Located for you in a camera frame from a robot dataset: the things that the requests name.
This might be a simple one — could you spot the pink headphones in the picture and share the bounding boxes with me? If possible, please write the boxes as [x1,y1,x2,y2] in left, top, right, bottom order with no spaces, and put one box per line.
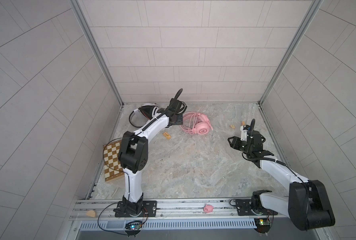
[180,112,213,135]

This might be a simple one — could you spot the black white headphones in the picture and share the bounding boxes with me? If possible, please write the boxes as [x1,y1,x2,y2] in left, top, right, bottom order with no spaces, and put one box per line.
[129,103,160,129]

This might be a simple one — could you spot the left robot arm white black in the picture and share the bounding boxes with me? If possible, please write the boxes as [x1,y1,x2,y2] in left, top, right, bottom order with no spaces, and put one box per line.
[118,113,183,217]

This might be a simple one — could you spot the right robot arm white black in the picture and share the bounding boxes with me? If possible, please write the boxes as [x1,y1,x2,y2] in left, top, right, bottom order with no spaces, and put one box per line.
[227,130,336,231]

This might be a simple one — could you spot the small wooden block centre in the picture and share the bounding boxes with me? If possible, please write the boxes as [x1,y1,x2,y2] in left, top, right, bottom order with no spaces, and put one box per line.
[163,132,172,140]

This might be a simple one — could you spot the pink pig toy centre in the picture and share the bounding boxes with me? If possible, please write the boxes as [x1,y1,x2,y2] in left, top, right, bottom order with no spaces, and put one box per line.
[203,204,214,214]

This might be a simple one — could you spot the wooden chessboard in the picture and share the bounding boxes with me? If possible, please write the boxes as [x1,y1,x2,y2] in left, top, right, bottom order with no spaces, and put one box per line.
[103,140,125,182]

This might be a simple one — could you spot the right circuit board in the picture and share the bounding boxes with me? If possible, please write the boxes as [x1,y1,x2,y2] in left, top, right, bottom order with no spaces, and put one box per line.
[254,218,271,234]

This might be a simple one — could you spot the circuit board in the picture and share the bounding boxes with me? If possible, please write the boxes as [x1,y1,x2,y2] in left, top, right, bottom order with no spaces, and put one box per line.
[254,218,271,234]
[125,221,143,232]

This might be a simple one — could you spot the left circuit board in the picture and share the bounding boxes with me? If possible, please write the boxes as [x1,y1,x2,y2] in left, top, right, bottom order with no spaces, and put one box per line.
[125,221,143,232]

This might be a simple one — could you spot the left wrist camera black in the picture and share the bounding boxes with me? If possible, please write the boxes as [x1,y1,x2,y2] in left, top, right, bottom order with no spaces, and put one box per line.
[168,99,187,115]

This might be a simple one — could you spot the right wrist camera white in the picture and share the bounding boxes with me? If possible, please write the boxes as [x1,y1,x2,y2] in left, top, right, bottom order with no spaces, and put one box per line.
[240,125,249,141]

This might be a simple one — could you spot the left arm loose black cable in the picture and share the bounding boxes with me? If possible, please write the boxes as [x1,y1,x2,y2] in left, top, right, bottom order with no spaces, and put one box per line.
[102,137,125,169]

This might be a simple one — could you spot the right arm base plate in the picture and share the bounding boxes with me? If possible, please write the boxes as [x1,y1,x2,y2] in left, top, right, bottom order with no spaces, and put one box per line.
[229,199,278,216]

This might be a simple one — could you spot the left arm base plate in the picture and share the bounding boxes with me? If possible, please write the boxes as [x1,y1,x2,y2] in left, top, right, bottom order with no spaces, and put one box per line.
[114,201,158,218]

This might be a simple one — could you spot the beige wooden piece on rail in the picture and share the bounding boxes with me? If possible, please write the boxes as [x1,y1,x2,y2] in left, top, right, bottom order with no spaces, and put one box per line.
[86,210,97,218]

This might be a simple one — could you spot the aluminium rail frame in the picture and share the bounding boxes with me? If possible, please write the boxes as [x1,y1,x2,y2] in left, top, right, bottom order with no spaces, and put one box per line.
[70,198,274,220]

